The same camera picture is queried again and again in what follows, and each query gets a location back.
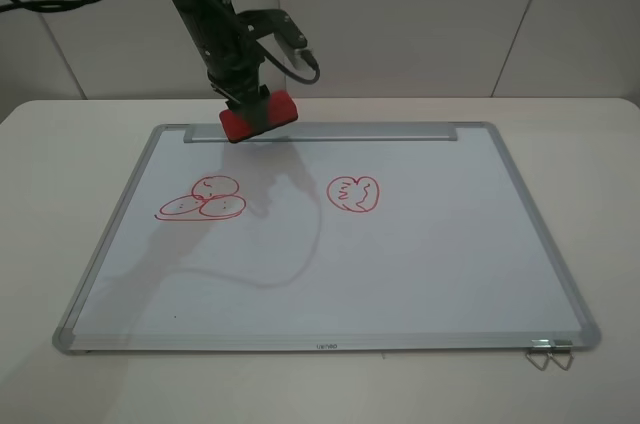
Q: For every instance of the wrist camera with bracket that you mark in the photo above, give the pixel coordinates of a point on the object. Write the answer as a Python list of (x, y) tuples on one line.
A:
[(289, 37)]

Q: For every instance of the right metal binder clip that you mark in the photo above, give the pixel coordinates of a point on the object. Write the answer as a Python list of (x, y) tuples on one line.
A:
[(561, 354)]

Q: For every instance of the left metal binder clip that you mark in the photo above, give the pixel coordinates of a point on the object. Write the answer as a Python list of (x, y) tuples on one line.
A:
[(539, 354)]

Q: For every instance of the white aluminium-framed whiteboard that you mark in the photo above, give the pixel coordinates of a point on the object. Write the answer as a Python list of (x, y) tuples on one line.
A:
[(325, 237)]

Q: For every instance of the metal binder clip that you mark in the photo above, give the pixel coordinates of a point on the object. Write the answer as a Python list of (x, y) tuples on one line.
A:
[(539, 354), (561, 354)]

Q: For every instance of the red whiteboard eraser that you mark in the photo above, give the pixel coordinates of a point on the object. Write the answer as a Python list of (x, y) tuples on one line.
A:
[(281, 110)]

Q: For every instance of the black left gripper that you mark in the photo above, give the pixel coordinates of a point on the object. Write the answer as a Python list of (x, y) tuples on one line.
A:
[(235, 75)]

